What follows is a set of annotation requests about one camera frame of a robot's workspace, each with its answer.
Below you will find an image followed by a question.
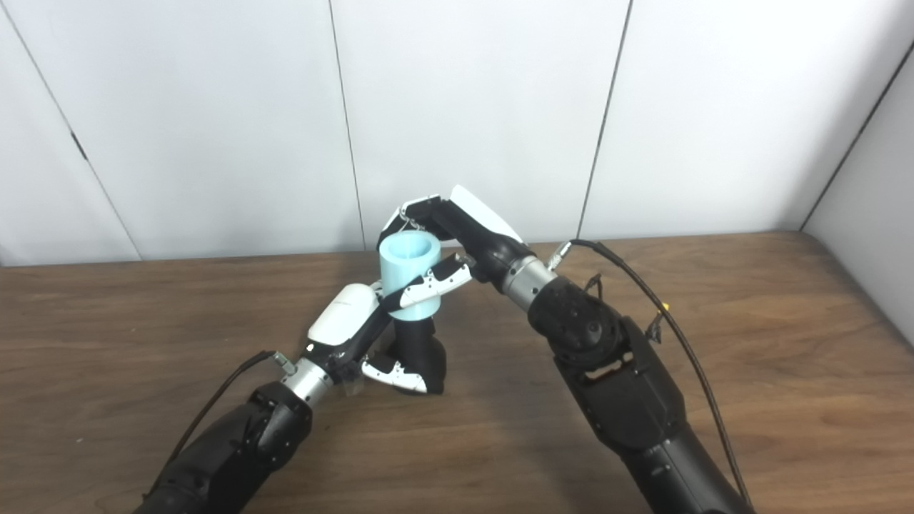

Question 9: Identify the black flared nozzle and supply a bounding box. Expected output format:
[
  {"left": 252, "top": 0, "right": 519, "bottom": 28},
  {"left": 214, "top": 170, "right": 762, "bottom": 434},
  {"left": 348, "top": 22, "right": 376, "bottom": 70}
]
[{"left": 386, "top": 314, "right": 448, "bottom": 395}]

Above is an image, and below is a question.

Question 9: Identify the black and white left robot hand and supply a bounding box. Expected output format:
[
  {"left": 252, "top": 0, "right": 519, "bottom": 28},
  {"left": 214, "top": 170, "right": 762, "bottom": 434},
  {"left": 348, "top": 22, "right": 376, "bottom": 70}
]
[{"left": 303, "top": 280, "right": 429, "bottom": 395}]

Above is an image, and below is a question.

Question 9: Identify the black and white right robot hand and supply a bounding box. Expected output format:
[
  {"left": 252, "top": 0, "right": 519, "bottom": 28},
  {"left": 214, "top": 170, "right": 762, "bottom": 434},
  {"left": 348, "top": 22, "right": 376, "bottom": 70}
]
[{"left": 377, "top": 185, "right": 536, "bottom": 311}]

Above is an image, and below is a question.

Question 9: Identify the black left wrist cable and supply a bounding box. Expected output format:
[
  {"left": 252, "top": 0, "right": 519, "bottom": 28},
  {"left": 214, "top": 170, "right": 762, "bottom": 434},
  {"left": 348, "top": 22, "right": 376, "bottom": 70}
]
[{"left": 143, "top": 350, "right": 297, "bottom": 500}]

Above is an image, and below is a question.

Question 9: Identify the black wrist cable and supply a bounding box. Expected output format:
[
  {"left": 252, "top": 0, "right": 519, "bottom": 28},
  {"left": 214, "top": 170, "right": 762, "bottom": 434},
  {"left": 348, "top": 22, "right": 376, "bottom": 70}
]
[
  {"left": 143, "top": 350, "right": 297, "bottom": 500},
  {"left": 546, "top": 239, "right": 754, "bottom": 511}
]

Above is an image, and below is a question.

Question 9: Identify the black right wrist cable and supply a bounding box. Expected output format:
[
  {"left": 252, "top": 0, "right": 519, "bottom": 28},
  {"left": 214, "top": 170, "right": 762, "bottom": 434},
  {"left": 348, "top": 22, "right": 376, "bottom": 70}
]
[{"left": 546, "top": 239, "right": 754, "bottom": 511}]

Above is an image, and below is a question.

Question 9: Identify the light-blue hose cylinder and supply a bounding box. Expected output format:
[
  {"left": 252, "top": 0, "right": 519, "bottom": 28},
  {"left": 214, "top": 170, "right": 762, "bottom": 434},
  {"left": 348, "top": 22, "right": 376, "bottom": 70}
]
[{"left": 379, "top": 232, "right": 443, "bottom": 320}]

